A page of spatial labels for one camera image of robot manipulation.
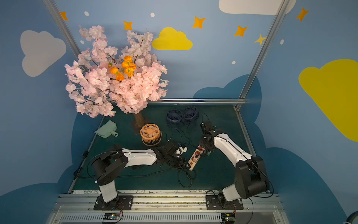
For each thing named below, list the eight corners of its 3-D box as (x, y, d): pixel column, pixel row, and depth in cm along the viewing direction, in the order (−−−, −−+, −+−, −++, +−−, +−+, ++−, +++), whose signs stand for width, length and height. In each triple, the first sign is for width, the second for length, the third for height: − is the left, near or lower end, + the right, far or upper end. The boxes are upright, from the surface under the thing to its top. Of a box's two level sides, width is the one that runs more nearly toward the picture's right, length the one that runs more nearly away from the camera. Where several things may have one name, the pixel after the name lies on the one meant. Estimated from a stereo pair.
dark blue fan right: (180, 120, 111) (180, 113, 105) (186, 110, 119) (187, 103, 112) (193, 126, 108) (194, 119, 102) (199, 115, 115) (201, 108, 109)
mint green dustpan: (96, 134, 105) (94, 131, 103) (110, 122, 113) (108, 119, 110) (110, 143, 101) (108, 140, 98) (123, 130, 108) (122, 127, 105)
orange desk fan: (141, 146, 99) (138, 139, 92) (144, 130, 107) (141, 123, 100) (160, 146, 99) (159, 139, 92) (162, 130, 107) (161, 123, 100)
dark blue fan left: (167, 128, 109) (166, 120, 101) (168, 115, 118) (167, 107, 110) (182, 128, 109) (182, 120, 102) (182, 115, 118) (182, 107, 110)
